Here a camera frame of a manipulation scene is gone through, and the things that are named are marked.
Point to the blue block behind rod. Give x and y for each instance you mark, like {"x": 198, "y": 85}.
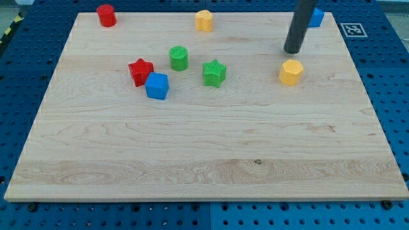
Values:
{"x": 316, "y": 18}

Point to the red cylinder block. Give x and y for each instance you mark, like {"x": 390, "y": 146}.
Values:
{"x": 106, "y": 15}

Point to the blue cube block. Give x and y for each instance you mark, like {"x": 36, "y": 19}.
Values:
{"x": 157, "y": 85}

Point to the green cylinder block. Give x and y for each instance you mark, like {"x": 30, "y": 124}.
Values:
{"x": 178, "y": 56}

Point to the wooden board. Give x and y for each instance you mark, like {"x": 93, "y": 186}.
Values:
{"x": 98, "y": 138}

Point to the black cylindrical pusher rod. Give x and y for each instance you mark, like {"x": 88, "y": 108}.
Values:
{"x": 299, "y": 24}

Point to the green star block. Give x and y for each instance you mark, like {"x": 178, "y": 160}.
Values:
{"x": 214, "y": 73}

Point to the yellow heart block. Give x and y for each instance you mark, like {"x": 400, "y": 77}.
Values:
{"x": 204, "y": 21}

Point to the yellow hexagon block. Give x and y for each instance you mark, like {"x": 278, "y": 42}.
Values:
{"x": 291, "y": 72}

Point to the white fiducial marker tag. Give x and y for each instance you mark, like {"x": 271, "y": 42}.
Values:
{"x": 353, "y": 30}

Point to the red star block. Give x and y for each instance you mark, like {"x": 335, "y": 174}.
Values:
{"x": 140, "y": 71}

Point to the black bolt left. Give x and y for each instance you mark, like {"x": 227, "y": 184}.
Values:
{"x": 32, "y": 207}

